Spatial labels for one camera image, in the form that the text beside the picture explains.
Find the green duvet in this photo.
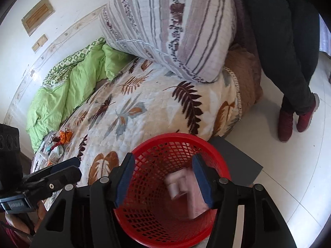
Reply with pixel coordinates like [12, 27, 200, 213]
[26, 37, 135, 153]

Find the wooden wall panel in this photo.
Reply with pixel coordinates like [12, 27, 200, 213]
[22, 0, 55, 37]

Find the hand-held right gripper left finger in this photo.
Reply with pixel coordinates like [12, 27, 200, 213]
[30, 152, 136, 248]

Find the red plastic mesh basket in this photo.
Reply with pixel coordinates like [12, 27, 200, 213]
[112, 133, 232, 248]

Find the white sock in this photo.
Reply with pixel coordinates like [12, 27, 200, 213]
[49, 145, 65, 165]

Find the person's left forearm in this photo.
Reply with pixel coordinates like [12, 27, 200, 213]
[0, 221, 24, 248]

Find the orange wrapper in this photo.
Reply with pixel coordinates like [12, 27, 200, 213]
[59, 129, 74, 144]

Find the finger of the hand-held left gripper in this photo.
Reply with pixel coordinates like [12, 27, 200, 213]
[23, 167, 83, 204]
[24, 157, 81, 184]

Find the person's left hand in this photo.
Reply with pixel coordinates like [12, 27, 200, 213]
[5, 212, 35, 236]

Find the white curtain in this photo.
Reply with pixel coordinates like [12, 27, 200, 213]
[319, 15, 331, 57]

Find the striped floral pillow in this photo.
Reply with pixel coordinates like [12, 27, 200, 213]
[100, 0, 238, 83]

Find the pink paper packet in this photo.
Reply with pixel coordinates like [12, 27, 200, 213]
[165, 169, 210, 220]

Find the leaf-printed fleece blanket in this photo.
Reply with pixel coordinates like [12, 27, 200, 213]
[31, 57, 243, 212]

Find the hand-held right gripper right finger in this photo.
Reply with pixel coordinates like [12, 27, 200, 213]
[191, 154, 298, 248]

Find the dark purple cloth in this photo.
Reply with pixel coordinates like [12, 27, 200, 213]
[233, 0, 259, 55]

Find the brown fleece blanket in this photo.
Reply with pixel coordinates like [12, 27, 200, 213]
[224, 44, 264, 137]

